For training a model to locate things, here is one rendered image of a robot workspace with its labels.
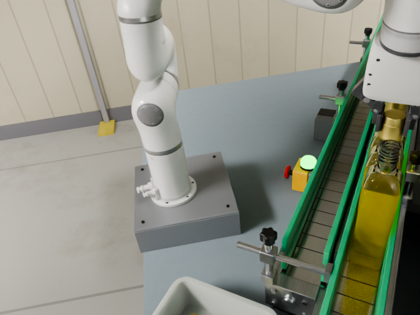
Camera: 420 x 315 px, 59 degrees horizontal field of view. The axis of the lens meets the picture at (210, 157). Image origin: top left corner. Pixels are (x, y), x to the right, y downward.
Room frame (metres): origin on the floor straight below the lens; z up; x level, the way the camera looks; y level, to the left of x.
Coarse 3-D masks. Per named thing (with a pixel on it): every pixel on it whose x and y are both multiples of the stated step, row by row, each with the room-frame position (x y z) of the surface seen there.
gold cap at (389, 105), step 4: (388, 104) 0.55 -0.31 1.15; (392, 104) 0.54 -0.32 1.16; (396, 104) 0.54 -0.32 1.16; (400, 104) 0.54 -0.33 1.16; (404, 104) 0.54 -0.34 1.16; (388, 108) 0.55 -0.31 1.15; (392, 108) 0.54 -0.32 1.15; (396, 108) 0.54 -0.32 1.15; (400, 108) 0.54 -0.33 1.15; (404, 108) 0.54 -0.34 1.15; (404, 112) 0.54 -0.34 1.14
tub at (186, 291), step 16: (176, 288) 0.47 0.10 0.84; (192, 288) 0.47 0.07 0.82; (208, 288) 0.45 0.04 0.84; (160, 304) 0.43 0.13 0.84; (176, 304) 0.45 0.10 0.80; (192, 304) 0.47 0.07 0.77; (208, 304) 0.45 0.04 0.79; (224, 304) 0.43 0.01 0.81; (240, 304) 0.42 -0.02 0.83; (256, 304) 0.40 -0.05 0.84
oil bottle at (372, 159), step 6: (378, 144) 0.53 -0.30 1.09; (372, 150) 0.51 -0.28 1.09; (378, 150) 0.51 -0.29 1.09; (372, 156) 0.50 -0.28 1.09; (402, 156) 0.50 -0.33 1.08; (366, 162) 0.50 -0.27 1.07; (372, 162) 0.49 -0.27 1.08; (402, 162) 0.49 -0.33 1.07; (366, 168) 0.50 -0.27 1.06; (360, 198) 0.50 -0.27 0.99; (354, 228) 0.50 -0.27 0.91
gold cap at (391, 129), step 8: (384, 112) 0.51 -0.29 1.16; (392, 112) 0.51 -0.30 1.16; (400, 112) 0.51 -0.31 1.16; (384, 120) 0.50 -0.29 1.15; (392, 120) 0.49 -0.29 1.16; (400, 120) 0.49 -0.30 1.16; (384, 128) 0.50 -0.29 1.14; (392, 128) 0.49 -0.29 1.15; (400, 128) 0.49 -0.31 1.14; (384, 136) 0.50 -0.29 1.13; (392, 136) 0.49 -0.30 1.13; (400, 136) 0.49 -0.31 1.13
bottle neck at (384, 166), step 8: (384, 144) 0.46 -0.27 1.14; (392, 144) 0.46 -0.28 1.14; (400, 144) 0.45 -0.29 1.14; (384, 152) 0.45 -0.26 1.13; (392, 152) 0.44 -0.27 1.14; (400, 152) 0.45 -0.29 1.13; (384, 160) 0.44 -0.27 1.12; (392, 160) 0.44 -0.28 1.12; (376, 168) 0.46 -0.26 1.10; (384, 168) 0.44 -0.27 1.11; (392, 168) 0.44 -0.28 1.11
